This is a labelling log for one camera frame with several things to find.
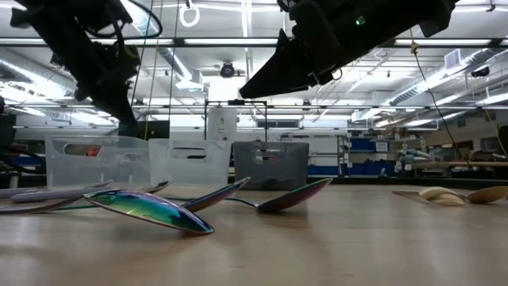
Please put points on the silver air duct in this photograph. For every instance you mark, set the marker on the silver air duct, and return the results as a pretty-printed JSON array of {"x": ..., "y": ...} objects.
[{"x": 436, "y": 77}]

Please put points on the black ceiling camera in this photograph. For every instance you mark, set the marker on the black ceiling camera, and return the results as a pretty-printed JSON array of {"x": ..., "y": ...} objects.
[{"x": 227, "y": 70}]

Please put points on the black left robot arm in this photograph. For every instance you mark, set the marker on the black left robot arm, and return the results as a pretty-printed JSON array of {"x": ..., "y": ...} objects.
[{"x": 51, "y": 24}]

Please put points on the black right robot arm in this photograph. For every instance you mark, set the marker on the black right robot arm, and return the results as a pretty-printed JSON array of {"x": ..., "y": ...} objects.
[{"x": 397, "y": 20}]

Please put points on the clear plastic bin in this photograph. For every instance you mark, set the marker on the clear plastic bin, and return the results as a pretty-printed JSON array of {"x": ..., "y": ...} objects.
[
  {"x": 190, "y": 171},
  {"x": 71, "y": 171}
]

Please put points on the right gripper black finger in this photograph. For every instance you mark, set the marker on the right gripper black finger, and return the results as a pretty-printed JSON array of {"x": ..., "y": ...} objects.
[{"x": 285, "y": 75}]

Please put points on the grey plastic bin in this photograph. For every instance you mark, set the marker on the grey plastic bin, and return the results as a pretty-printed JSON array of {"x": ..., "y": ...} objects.
[{"x": 246, "y": 167}]

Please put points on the white device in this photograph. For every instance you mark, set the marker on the white device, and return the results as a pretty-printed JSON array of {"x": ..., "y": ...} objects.
[{"x": 222, "y": 123}]

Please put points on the iridescent rainbow spoon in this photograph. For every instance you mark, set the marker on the iridescent rainbow spoon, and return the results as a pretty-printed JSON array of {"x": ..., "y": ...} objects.
[
  {"x": 214, "y": 195},
  {"x": 293, "y": 196},
  {"x": 151, "y": 210}
]

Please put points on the brown wooden spoon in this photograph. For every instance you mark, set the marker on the brown wooden spoon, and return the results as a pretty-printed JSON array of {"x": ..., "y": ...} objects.
[{"x": 490, "y": 194}]

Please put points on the black monitor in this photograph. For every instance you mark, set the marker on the black monitor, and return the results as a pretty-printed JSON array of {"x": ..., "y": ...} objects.
[{"x": 155, "y": 129}]

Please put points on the wooden workbench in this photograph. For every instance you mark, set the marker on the wooden workbench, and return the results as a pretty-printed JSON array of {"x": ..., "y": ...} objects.
[{"x": 456, "y": 163}]

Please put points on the black tube stand frame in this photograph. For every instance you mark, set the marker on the black tube stand frame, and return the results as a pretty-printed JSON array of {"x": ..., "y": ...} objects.
[{"x": 238, "y": 102}]

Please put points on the overhead rig light bar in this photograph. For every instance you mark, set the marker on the overhead rig light bar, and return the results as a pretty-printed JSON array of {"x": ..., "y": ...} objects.
[{"x": 178, "y": 41}]

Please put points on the light wooden spoon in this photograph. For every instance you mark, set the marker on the light wooden spoon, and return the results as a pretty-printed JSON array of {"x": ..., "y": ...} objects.
[{"x": 440, "y": 194}]

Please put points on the shelf rack with blue bins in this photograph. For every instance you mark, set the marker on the shelf rack with blue bins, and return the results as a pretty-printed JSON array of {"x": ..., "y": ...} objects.
[{"x": 365, "y": 145}]

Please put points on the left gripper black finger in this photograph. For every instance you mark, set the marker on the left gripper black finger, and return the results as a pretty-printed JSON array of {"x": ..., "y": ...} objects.
[{"x": 115, "y": 105}]

